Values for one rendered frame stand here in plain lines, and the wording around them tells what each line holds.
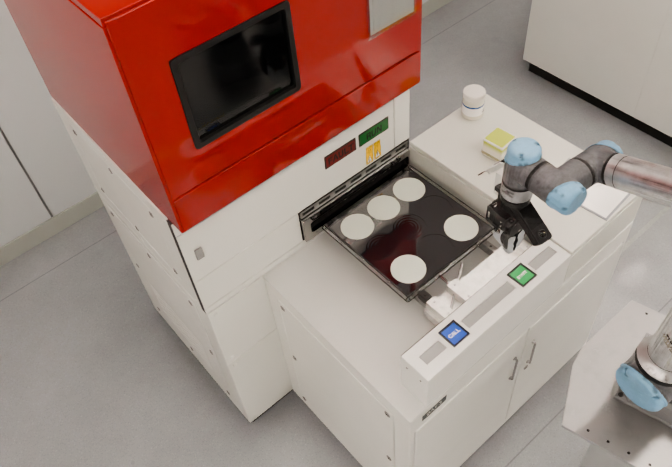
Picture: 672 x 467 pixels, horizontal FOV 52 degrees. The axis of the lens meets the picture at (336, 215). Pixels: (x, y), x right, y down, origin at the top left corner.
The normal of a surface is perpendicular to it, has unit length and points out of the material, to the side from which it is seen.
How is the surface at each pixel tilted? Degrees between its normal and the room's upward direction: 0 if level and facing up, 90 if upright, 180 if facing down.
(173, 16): 90
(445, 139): 0
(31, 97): 90
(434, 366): 0
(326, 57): 90
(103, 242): 0
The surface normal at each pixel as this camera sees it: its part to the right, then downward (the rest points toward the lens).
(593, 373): -0.07, -0.66
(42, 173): 0.65, 0.54
